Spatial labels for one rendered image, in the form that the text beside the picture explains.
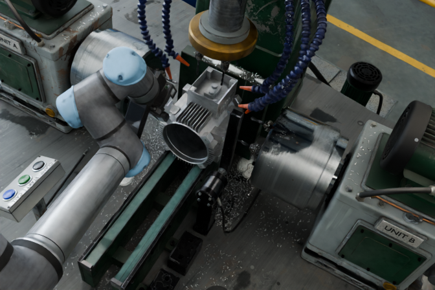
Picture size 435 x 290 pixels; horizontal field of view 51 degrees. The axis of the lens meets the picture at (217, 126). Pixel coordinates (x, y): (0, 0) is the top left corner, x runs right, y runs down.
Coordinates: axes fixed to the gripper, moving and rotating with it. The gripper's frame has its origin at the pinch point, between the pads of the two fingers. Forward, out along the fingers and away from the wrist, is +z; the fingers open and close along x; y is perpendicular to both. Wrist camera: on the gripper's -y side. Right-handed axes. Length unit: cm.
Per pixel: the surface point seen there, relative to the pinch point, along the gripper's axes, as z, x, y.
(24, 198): -11.2, 16.0, -32.7
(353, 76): 87, -40, 68
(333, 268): 26, -59, -13
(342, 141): 8.3, -45.1, 17.4
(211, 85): 9.6, -5.5, 16.7
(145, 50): 6.5, 16.6, 17.0
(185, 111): 6.7, -3.1, 6.0
